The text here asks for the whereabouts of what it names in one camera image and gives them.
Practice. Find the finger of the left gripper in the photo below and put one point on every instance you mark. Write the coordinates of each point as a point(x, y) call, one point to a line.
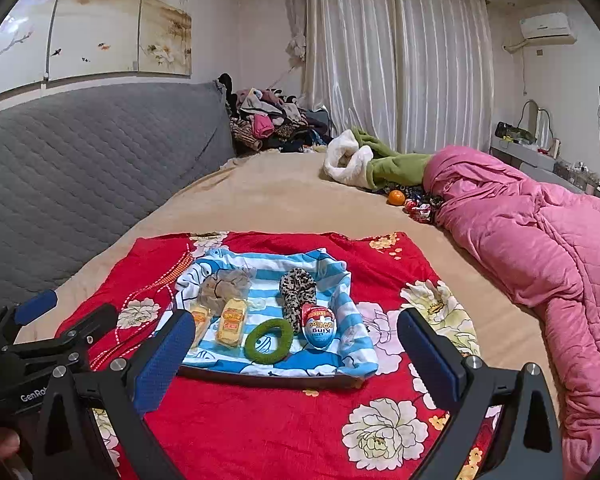
point(14, 318)
point(55, 339)

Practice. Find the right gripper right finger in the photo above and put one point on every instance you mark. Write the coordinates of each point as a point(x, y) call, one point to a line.
point(526, 442)

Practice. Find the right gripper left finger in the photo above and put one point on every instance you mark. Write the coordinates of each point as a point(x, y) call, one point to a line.
point(69, 444)

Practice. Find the rice cracker packet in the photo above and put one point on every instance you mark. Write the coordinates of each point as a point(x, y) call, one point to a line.
point(232, 323)
point(202, 318)

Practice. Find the beige mesh scrunchie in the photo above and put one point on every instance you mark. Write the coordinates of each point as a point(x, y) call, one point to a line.
point(222, 286)

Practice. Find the red blue egg toy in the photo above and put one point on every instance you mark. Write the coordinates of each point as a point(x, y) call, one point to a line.
point(319, 325)

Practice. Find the leopard print scrunchie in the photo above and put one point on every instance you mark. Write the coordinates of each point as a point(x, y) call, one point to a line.
point(297, 288)

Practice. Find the person's hand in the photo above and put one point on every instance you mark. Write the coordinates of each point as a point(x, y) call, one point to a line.
point(9, 443)

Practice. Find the red floral blanket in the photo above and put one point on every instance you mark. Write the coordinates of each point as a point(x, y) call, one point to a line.
point(229, 426)

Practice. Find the grey quilted headboard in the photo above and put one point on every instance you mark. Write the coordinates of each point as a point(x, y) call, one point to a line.
point(79, 168)

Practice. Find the pink quilted duvet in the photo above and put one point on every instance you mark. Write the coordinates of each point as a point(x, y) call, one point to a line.
point(541, 244)

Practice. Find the blue striped cartoon towel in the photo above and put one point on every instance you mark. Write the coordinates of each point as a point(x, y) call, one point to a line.
point(351, 353)

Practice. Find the orange fruit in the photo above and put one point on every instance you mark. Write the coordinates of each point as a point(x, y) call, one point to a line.
point(396, 198)

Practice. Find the beige bed sheet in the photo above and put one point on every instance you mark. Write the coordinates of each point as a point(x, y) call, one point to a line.
point(287, 193)

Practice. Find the vanity mirror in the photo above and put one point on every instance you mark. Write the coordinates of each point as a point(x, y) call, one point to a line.
point(538, 122)

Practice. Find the pile of clothes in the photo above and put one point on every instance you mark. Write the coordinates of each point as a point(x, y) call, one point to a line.
point(263, 120)

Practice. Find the green white plush garment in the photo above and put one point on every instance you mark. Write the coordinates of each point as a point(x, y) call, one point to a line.
point(356, 158)

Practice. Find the white striped curtain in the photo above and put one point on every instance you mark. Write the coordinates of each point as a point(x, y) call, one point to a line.
point(417, 74)

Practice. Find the white air conditioner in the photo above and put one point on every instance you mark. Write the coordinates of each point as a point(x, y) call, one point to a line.
point(544, 30)

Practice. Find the floral wall painting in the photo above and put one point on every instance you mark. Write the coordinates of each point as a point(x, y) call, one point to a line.
point(49, 40)

